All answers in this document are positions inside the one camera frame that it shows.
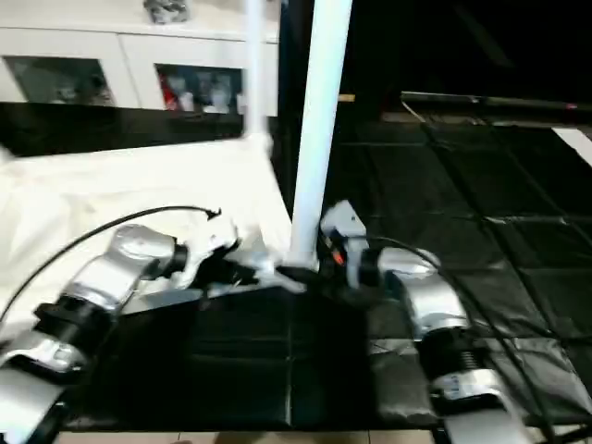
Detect small red bottle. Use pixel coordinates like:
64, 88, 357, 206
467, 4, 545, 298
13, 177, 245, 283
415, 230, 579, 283
160, 74, 181, 112

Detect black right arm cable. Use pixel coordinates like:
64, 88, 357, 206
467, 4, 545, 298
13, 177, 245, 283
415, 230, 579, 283
365, 236, 556, 436

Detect small grey metal object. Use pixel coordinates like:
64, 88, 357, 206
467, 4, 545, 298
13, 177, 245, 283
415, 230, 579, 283
145, 0, 191, 24

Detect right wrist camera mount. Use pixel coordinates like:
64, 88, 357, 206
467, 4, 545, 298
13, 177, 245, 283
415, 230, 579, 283
320, 200, 367, 251

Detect white glass-door cabinet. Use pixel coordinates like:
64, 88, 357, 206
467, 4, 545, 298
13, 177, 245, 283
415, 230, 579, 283
0, 0, 283, 117

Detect large black cabinet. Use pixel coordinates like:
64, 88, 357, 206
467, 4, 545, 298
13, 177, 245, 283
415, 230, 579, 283
277, 0, 592, 112

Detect long black bar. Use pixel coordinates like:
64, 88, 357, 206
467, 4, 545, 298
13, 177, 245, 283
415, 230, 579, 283
402, 91, 592, 117

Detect white board strip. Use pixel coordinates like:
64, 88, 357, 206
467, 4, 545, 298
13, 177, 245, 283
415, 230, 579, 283
553, 128, 592, 167

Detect small dark figurines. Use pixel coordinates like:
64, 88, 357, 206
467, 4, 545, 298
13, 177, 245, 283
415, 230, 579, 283
51, 81, 114, 105

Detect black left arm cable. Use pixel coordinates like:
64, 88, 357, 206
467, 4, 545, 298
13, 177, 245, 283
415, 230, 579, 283
0, 206, 223, 320

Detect black work mat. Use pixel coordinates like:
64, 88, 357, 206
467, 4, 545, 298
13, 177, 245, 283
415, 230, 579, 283
0, 102, 592, 431

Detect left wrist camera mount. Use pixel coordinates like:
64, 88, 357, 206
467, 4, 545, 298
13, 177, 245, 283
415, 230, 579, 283
176, 215, 241, 288

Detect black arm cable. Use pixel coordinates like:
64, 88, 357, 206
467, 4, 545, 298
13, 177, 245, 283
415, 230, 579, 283
365, 236, 556, 436
0, 206, 223, 320

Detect white plastic table top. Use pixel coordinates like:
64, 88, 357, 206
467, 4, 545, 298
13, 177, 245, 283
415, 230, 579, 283
0, 134, 311, 320

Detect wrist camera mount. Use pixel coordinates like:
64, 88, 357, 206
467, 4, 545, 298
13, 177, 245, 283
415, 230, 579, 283
176, 215, 241, 288
320, 200, 367, 251

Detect small white jar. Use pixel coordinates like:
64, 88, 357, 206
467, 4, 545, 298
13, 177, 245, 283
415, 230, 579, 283
209, 81, 232, 112

